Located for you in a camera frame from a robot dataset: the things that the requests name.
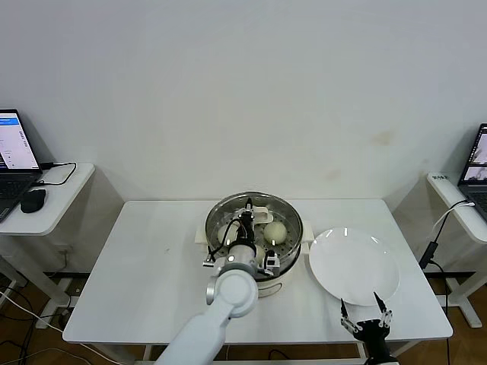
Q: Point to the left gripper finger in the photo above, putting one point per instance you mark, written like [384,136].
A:
[249,205]

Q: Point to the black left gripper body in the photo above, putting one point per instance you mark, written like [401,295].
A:
[246,230]

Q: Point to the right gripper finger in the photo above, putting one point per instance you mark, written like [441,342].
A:
[346,315]
[383,310]

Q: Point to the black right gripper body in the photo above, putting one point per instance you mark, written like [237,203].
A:
[371,336]

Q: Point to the white steamed baozi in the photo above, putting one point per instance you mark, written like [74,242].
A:
[222,232]
[260,254]
[274,232]

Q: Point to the stainless steel steamer basket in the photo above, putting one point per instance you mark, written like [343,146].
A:
[291,258]

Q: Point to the stainless steel steamer pot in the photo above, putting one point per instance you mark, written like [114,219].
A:
[277,289]

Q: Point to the white round plate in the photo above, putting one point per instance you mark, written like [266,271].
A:
[354,266]

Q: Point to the white side desk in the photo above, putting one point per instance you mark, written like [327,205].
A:
[64,197]
[468,224]

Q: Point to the black laptop with image windows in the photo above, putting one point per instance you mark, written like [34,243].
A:
[475,190]

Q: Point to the black computer mouse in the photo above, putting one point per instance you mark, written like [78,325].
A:
[33,200]

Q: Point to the white power strip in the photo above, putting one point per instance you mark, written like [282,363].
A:
[49,324]

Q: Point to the black laptop blue banner screen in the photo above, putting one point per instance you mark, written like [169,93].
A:
[15,140]

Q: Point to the white table leg frame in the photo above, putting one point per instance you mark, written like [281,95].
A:
[148,355]

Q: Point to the white wall socket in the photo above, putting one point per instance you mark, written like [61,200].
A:
[64,250]

